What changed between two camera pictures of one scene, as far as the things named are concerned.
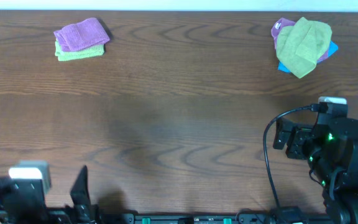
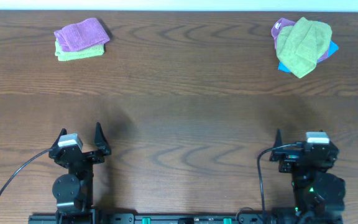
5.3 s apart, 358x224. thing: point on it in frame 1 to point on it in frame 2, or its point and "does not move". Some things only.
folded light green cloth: x=89 y=51 does not move
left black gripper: x=81 y=210 to x=84 y=155
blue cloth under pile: x=333 y=49 does not move
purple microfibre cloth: x=81 y=35 does not move
